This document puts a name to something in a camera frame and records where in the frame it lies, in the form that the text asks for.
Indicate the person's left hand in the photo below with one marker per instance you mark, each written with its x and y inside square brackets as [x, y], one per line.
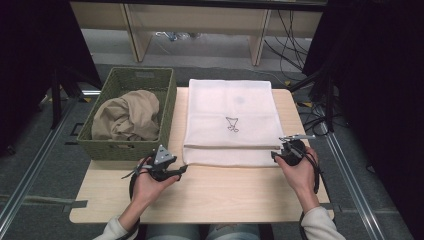
[148, 191]

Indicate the person's legs in jeans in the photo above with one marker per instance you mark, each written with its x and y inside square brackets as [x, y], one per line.
[233, 232]

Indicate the metal floor rail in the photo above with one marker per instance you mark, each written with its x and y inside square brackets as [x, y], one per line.
[353, 186]
[36, 166]

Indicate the beige garment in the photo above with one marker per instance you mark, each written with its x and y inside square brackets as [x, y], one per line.
[128, 116]

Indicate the black curtain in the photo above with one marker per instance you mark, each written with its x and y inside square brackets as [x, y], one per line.
[383, 83]
[30, 50]

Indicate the grey tape strip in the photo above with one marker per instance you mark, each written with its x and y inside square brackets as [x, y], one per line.
[43, 200]

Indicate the white mesh laundry bag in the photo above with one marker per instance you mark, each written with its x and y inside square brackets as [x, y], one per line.
[233, 106]

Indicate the person's right hand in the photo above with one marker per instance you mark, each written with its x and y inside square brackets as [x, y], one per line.
[303, 178]

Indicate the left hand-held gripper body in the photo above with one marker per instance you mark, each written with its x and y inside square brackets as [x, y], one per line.
[164, 156]

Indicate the light wooden desk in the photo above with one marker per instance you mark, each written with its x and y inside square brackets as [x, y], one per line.
[200, 20]

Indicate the black metal stand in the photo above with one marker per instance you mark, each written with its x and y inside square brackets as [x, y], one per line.
[55, 100]
[329, 100]

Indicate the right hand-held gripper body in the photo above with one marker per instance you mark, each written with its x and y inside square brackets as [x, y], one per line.
[295, 153]

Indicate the green woven basket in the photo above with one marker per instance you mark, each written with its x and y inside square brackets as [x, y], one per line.
[168, 110]

